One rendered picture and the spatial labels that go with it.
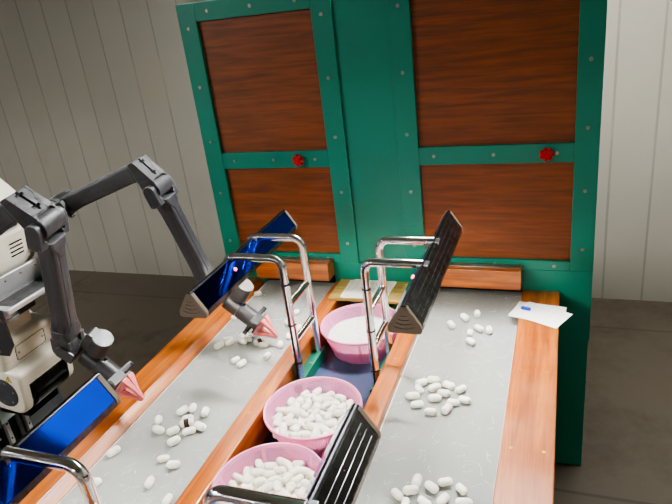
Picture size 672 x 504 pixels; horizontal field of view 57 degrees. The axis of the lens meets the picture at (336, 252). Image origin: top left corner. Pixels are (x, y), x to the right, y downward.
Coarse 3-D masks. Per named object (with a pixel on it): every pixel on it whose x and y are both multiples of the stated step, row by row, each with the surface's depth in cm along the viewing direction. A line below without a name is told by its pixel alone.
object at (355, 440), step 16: (352, 416) 104; (368, 416) 107; (336, 432) 104; (352, 432) 102; (368, 432) 105; (336, 448) 97; (352, 448) 100; (368, 448) 103; (320, 464) 98; (336, 464) 95; (352, 464) 98; (368, 464) 101; (320, 480) 91; (336, 480) 93; (352, 480) 96; (304, 496) 92; (320, 496) 89; (336, 496) 92; (352, 496) 94
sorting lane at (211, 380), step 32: (320, 288) 234; (224, 352) 199; (256, 352) 197; (192, 384) 184; (224, 384) 182; (256, 384) 181; (224, 416) 168; (128, 448) 161; (160, 448) 159; (192, 448) 158; (128, 480) 149; (160, 480) 148
